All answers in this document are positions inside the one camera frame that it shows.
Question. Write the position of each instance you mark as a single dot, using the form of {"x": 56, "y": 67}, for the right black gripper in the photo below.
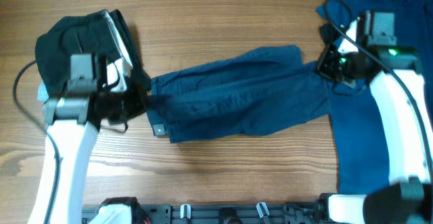
{"x": 324, "y": 66}

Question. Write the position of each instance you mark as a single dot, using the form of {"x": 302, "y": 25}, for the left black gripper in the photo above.
{"x": 139, "y": 102}

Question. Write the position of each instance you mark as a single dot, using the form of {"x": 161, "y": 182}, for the navy blue shorts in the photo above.
{"x": 258, "y": 93}

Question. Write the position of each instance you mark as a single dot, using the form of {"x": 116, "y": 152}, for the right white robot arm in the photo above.
{"x": 367, "y": 49}

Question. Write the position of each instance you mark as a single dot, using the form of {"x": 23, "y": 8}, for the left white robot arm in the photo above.
{"x": 97, "y": 90}

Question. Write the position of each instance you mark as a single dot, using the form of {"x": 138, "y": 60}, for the black folded clothes pile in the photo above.
{"x": 105, "y": 33}

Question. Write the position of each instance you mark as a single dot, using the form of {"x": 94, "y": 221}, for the black garment under shirt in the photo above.
{"x": 328, "y": 33}

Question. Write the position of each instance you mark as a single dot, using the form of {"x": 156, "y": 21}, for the light blue cloth corner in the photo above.
{"x": 42, "y": 94}

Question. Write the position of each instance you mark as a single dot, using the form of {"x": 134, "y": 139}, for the blue polo shirt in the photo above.
{"x": 356, "y": 122}

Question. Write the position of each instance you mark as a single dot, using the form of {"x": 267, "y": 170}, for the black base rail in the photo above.
{"x": 288, "y": 213}

